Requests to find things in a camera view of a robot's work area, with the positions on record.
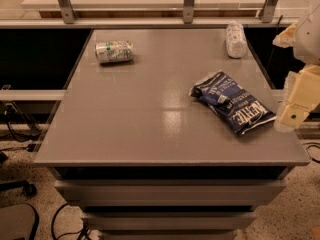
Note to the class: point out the right metal bracket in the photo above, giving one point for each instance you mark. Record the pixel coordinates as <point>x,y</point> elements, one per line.
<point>267,12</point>

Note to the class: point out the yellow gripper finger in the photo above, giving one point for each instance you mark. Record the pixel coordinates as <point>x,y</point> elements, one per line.
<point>301,97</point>
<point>286,38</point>

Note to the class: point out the grey drawer cabinet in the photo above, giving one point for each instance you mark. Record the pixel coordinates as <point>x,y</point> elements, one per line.
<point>144,160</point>

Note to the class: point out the crushed 7up can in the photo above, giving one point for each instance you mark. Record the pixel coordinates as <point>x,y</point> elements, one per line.
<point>114,51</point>

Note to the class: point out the black office chair base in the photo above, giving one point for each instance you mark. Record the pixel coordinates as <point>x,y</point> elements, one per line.
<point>18,221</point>

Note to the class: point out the metal bracket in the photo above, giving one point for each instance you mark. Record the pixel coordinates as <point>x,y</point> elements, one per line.
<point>267,12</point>
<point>188,11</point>
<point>67,12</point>

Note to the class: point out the left metal bracket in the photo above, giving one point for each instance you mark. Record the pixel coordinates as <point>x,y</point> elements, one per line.
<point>67,12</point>

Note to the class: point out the middle metal bracket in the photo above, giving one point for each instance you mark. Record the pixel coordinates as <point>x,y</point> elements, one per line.
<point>188,11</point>

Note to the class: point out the blue chip bag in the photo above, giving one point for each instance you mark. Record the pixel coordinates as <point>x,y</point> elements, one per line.
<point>232,103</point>

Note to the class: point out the clear plastic water bottle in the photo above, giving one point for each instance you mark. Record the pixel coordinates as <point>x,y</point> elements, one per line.
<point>236,43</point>

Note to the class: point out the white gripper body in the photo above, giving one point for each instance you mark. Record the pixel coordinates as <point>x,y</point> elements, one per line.
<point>308,39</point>

